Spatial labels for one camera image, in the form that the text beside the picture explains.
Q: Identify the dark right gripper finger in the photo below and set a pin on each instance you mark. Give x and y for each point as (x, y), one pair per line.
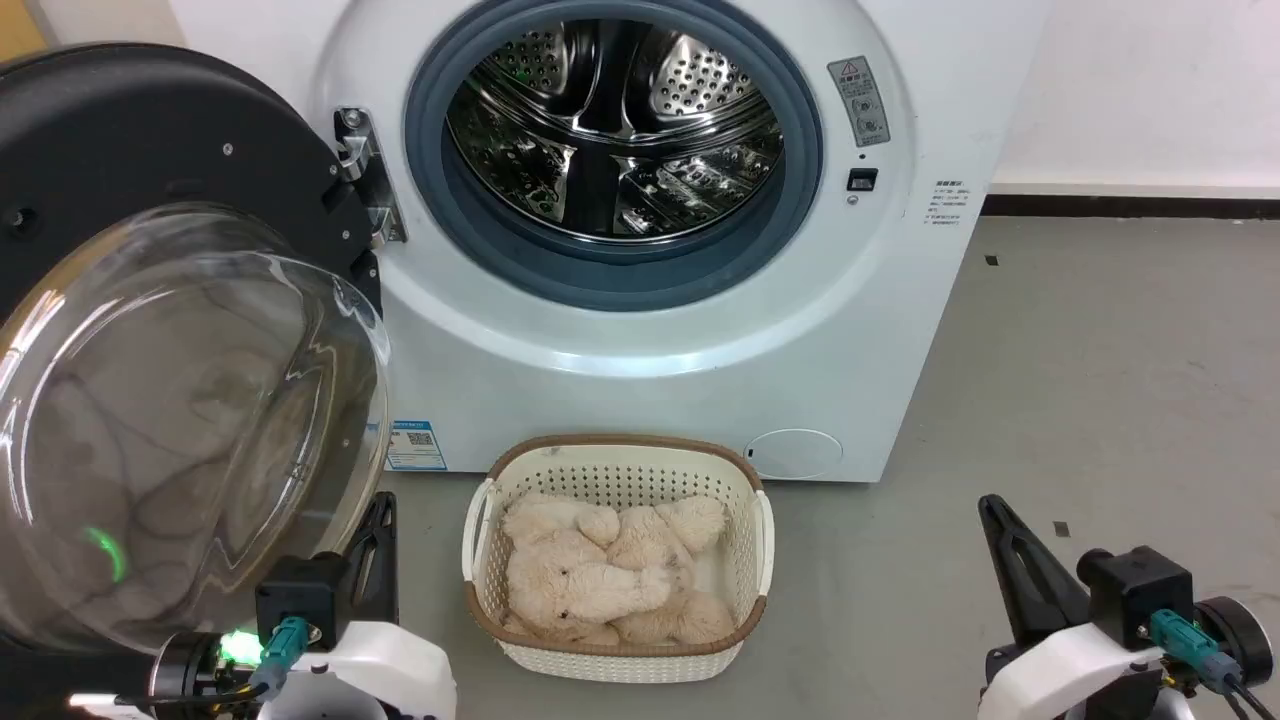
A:
(1062, 598)
(1008, 560)

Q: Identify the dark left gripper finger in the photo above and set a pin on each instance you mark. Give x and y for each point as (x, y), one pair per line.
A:
(360, 585)
(386, 560)

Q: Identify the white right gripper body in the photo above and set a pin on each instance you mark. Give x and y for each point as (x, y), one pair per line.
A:
(1060, 670)

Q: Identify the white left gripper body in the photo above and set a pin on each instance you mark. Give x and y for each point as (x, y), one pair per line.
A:
(390, 665)

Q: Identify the washer door glass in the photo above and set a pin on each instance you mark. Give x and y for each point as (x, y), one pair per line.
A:
(150, 400)

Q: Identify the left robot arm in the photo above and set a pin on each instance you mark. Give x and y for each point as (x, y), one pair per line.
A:
(185, 665)

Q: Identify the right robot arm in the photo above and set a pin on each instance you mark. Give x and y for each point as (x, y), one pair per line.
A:
(1240, 640)

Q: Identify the white front-load washing machine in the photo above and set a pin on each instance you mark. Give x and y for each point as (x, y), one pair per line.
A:
(860, 330)

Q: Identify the metal door hinge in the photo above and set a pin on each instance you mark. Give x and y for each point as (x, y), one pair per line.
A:
(368, 175)

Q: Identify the blue white QR label sticker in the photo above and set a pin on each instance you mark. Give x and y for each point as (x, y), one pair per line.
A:
(416, 445)

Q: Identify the cream plush teddy bear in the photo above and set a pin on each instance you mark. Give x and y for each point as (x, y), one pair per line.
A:
(590, 580)

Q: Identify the white woven laundry basket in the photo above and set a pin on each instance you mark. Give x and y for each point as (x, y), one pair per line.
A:
(620, 468)

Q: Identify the grey warning label sticker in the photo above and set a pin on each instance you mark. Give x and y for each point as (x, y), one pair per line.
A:
(859, 100)

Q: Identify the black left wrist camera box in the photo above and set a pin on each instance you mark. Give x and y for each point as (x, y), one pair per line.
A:
(300, 600)

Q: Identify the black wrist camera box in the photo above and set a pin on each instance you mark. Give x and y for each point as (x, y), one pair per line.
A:
(1135, 590)
(300, 600)

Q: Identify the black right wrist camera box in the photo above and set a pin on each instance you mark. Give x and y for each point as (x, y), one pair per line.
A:
(1135, 590)

